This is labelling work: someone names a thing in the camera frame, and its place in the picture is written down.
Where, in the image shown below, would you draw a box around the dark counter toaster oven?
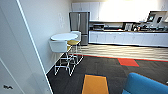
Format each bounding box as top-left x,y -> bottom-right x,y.
92,23 -> 105,32

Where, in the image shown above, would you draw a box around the white kitchen counter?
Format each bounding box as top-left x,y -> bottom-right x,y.
88,29 -> 168,48

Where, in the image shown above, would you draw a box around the white upper wall cabinets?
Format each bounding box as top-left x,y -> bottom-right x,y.
71,1 -> 101,22

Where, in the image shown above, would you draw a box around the white wall panel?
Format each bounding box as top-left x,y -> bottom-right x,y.
58,12 -> 65,30

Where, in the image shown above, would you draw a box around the steel double door fridge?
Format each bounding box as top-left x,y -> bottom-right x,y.
68,11 -> 91,47

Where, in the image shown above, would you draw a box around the white round high table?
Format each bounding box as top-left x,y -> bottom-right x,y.
50,32 -> 79,42

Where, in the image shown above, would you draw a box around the yellow seat high stool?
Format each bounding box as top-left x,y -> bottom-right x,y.
66,39 -> 85,66

